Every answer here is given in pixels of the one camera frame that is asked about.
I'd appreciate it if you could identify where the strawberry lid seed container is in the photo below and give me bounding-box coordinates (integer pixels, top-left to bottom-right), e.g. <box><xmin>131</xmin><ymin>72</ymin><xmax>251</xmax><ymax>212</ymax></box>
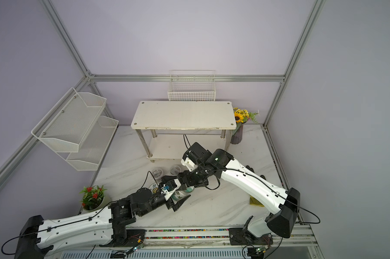
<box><xmin>172</xmin><ymin>187</ymin><xmax>194</xmax><ymax>201</ymax></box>

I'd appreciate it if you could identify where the sunflower lid seed container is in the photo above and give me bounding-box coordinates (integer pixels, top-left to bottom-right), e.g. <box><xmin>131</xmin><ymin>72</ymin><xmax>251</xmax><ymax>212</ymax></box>
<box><xmin>149</xmin><ymin>183</ymin><xmax>159</xmax><ymax>194</ymax></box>

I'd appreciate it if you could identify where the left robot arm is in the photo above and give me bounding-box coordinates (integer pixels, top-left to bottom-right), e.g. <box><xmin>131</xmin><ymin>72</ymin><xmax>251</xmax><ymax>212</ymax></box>
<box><xmin>14</xmin><ymin>176</ymin><xmax>188</xmax><ymax>259</ymax></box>

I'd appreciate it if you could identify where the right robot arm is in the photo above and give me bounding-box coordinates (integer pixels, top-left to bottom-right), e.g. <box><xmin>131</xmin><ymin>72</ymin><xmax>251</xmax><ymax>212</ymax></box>
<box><xmin>180</xmin><ymin>149</ymin><xmax>301</xmax><ymax>238</ymax></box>

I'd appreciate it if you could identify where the white two-tier shelf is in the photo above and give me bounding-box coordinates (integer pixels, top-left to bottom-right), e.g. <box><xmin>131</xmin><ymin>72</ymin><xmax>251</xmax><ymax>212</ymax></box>
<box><xmin>131</xmin><ymin>100</ymin><xmax>236</xmax><ymax>162</ymax></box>

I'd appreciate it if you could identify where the small clear cup left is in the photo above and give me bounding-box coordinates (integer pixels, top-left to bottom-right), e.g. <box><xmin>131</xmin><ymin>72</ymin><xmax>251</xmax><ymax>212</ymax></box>
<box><xmin>151</xmin><ymin>167</ymin><xmax>164</xmax><ymax>181</ymax></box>

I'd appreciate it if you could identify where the small clear cup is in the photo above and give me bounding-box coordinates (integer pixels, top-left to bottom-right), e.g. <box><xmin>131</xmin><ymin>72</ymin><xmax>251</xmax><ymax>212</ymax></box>
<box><xmin>151</xmin><ymin>167</ymin><xmax>164</xmax><ymax>181</ymax></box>
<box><xmin>170</xmin><ymin>165</ymin><xmax>182</xmax><ymax>176</ymax></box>

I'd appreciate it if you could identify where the small clear cup middle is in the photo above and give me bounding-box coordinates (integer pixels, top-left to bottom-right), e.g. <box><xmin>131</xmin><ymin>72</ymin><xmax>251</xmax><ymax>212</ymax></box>
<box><xmin>170</xmin><ymin>165</ymin><xmax>182</xmax><ymax>176</ymax></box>

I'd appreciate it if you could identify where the black yellow work glove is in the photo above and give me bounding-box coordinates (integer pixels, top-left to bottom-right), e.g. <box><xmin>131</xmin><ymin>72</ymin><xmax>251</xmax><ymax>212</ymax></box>
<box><xmin>241</xmin><ymin>166</ymin><xmax>273</xmax><ymax>208</ymax></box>

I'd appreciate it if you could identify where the yellow sunflower plant pot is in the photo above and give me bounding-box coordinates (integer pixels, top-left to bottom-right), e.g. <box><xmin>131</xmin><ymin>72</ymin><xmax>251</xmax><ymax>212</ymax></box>
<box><xmin>230</xmin><ymin>107</ymin><xmax>259</xmax><ymax>145</ymax></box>

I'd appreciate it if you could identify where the red flower plant pot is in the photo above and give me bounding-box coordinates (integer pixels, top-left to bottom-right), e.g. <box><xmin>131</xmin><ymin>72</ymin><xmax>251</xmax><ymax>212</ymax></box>
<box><xmin>80</xmin><ymin>185</ymin><xmax>106</xmax><ymax>210</ymax></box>

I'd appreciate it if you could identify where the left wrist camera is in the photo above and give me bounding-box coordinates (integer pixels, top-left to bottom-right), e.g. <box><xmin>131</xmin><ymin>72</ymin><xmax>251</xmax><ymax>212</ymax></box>
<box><xmin>160</xmin><ymin>182</ymin><xmax>180</xmax><ymax>195</ymax></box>

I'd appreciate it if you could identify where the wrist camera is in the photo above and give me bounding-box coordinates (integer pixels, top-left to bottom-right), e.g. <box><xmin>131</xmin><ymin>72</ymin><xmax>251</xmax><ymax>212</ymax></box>
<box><xmin>160</xmin><ymin>182</ymin><xmax>180</xmax><ymax>195</ymax></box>
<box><xmin>181</xmin><ymin>142</ymin><xmax>212</xmax><ymax>172</ymax></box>

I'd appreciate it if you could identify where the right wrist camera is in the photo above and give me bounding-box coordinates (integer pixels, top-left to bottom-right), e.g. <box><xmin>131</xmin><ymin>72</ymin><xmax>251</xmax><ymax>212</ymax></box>
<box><xmin>181</xmin><ymin>142</ymin><xmax>212</xmax><ymax>172</ymax></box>

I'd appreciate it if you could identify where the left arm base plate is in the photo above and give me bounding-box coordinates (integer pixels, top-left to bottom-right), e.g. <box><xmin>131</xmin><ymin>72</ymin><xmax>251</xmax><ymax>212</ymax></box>
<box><xmin>100</xmin><ymin>229</ymin><xmax>146</xmax><ymax>247</ymax></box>

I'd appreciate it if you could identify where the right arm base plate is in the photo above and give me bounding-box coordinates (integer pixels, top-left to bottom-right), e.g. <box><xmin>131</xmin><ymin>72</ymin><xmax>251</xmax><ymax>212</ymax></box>
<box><xmin>228</xmin><ymin>228</ymin><xmax>273</xmax><ymax>246</ymax></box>

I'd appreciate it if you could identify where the white wire basket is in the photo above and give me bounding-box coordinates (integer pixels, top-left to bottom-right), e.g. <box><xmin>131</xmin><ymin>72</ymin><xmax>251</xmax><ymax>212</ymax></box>
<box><xmin>168</xmin><ymin>70</ymin><xmax>216</xmax><ymax>101</ymax></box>

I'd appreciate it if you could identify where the white mesh wall rack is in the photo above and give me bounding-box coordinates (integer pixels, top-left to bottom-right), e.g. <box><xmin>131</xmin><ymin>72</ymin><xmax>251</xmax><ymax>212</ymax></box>
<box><xmin>31</xmin><ymin>88</ymin><xmax>118</xmax><ymax>171</ymax></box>

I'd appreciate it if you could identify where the aluminium cage frame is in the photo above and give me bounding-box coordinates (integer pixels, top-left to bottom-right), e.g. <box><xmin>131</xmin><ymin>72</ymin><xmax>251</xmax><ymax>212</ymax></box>
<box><xmin>0</xmin><ymin>1</ymin><xmax>315</xmax><ymax>241</ymax></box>

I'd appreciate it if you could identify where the aluminium front rail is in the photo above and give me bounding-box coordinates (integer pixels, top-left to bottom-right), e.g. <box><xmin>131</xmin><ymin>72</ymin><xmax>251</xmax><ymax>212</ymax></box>
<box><xmin>45</xmin><ymin>224</ymin><xmax>325</xmax><ymax>259</ymax></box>

